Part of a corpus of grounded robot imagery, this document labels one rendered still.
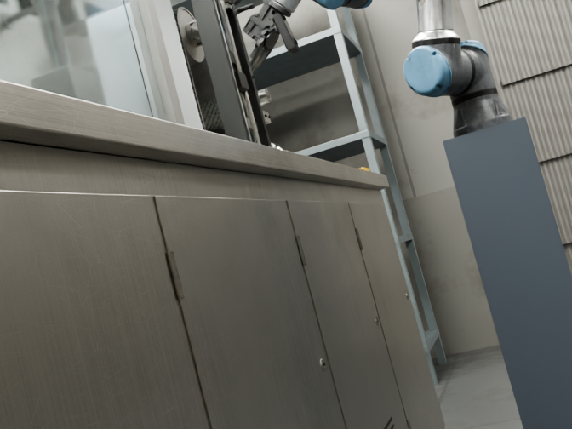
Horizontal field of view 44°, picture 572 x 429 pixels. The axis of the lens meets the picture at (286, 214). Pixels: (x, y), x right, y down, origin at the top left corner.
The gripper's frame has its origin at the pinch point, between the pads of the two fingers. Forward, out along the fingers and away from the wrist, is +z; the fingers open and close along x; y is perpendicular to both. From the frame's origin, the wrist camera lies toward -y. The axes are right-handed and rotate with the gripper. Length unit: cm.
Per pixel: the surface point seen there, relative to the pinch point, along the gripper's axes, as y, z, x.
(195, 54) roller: 4.1, 2.8, 25.8
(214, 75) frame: -12.0, 2.9, 43.3
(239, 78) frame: -15.2, 0.8, 37.7
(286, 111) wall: 58, 18, -212
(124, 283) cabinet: -57, 18, 129
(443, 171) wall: -39, -4, -212
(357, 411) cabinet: -81, 38, 60
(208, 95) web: -1.9, 10.4, 18.7
